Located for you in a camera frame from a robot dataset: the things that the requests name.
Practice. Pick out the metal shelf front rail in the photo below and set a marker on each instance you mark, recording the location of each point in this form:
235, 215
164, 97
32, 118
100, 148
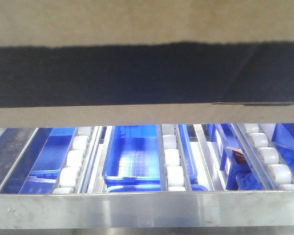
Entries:
147, 210

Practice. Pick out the blue plastic tray centre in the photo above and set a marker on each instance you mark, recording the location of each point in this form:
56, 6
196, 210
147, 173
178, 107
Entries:
132, 156

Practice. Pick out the white roller track left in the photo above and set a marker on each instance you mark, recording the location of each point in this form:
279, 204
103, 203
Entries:
69, 175

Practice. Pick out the white roller track centre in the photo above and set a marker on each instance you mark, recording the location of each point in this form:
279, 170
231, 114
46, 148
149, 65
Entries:
174, 169

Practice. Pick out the red white card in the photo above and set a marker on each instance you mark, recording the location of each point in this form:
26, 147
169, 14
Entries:
238, 156

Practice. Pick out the white roller track right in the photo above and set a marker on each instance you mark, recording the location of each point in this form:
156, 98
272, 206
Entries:
268, 166

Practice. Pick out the blue bin with red card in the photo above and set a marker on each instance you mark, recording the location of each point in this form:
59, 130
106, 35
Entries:
238, 177

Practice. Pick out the blue bin far right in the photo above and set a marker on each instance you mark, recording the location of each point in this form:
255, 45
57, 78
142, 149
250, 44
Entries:
283, 139

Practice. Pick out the white roller track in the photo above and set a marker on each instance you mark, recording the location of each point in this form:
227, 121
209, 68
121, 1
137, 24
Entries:
268, 166
174, 169
69, 175

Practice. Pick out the brown EcoFlow cardboard box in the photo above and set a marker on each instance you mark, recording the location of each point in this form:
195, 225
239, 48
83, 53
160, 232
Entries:
111, 62

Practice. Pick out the blue plastic bin left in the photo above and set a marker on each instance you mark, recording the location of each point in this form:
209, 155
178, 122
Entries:
46, 169

